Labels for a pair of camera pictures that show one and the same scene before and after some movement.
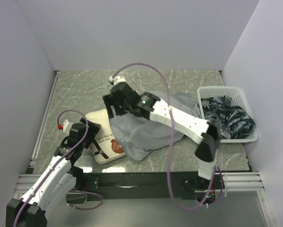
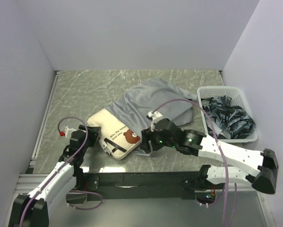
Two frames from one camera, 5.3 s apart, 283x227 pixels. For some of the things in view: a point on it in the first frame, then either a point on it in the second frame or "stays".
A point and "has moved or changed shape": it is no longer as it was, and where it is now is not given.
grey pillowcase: x=139 y=137 has moved or changed shape
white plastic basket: x=238 y=97 stays
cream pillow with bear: x=106 y=146 has moved or changed shape
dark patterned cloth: x=234 y=122 stays
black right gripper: x=109 y=100 -> x=147 y=135
